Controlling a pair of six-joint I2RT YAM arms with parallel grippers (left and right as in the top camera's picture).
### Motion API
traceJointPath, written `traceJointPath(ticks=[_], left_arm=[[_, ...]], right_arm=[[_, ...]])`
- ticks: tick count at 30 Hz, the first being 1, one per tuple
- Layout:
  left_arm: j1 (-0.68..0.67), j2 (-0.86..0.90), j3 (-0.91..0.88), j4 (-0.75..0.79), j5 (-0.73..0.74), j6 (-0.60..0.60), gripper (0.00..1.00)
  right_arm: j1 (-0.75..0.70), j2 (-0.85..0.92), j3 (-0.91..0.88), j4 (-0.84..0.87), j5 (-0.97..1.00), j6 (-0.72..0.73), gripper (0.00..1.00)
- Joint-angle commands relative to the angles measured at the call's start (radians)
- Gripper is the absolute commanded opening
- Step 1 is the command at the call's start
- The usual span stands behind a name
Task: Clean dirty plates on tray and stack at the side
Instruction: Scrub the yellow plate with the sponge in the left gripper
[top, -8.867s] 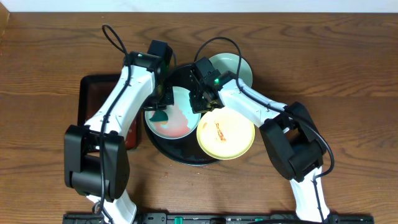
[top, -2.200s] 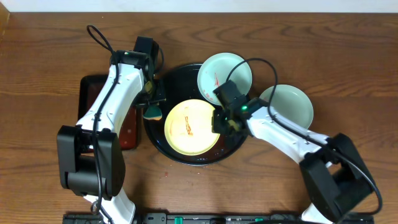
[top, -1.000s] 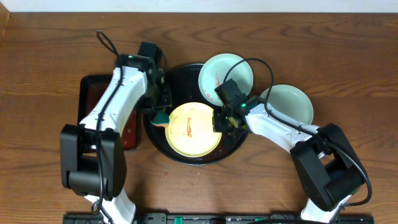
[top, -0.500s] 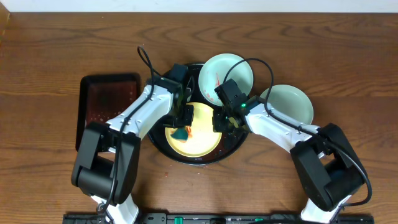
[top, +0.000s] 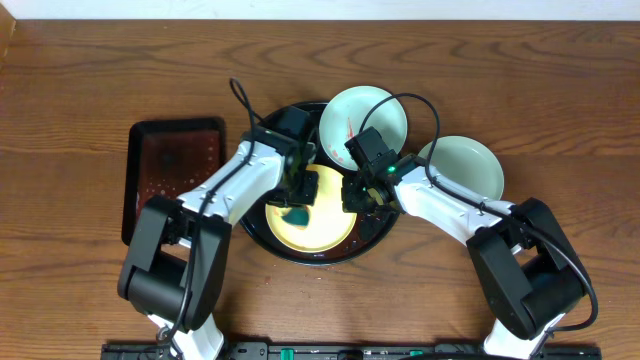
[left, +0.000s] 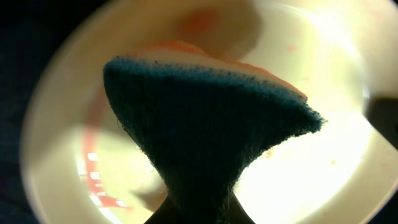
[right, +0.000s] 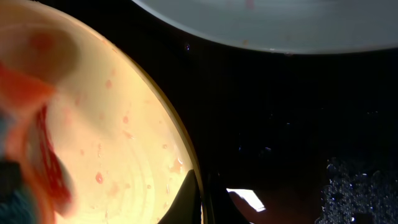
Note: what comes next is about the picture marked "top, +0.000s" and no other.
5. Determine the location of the green scrubbing sponge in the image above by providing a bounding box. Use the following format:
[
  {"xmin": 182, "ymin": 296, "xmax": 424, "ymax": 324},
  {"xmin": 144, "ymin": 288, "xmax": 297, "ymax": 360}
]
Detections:
[{"xmin": 281, "ymin": 207, "xmax": 310, "ymax": 228}]

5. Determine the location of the yellow plate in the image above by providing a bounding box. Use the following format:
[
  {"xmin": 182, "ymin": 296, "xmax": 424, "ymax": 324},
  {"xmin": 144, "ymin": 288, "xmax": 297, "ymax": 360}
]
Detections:
[{"xmin": 258, "ymin": 164, "xmax": 389, "ymax": 257}]

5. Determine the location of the light blue plate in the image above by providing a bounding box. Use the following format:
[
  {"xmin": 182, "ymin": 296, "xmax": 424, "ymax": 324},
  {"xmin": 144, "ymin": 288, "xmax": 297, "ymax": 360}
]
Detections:
[{"xmin": 430, "ymin": 136, "xmax": 504, "ymax": 200}]

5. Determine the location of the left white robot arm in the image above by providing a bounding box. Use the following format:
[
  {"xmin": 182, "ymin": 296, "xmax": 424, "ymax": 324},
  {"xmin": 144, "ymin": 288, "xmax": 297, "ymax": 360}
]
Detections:
[{"xmin": 117, "ymin": 126, "xmax": 316, "ymax": 359}]

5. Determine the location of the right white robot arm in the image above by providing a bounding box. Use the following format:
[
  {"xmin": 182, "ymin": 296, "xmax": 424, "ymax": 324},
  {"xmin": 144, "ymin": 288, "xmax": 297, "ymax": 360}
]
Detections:
[{"xmin": 341, "ymin": 154, "xmax": 596, "ymax": 359}]

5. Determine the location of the round black tray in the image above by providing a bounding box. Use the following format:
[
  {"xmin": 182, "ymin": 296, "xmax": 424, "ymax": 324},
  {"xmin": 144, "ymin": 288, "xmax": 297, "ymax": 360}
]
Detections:
[{"xmin": 238, "ymin": 101, "xmax": 407, "ymax": 266}]

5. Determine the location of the black rectangular tray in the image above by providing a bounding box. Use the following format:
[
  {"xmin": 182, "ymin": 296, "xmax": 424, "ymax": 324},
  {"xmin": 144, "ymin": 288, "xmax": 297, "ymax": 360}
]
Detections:
[{"xmin": 121, "ymin": 117, "xmax": 226, "ymax": 244}]

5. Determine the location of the pale green plate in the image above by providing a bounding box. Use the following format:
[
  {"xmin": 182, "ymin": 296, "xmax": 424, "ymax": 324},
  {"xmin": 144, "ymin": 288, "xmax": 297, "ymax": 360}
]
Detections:
[{"xmin": 319, "ymin": 86, "xmax": 408, "ymax": 171}]

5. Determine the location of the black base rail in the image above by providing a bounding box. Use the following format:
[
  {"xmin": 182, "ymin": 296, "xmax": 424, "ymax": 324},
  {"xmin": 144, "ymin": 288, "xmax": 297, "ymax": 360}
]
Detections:
[{"xmin": 99, "ymin": 341, "xmax": 603, "ymax": 360}]

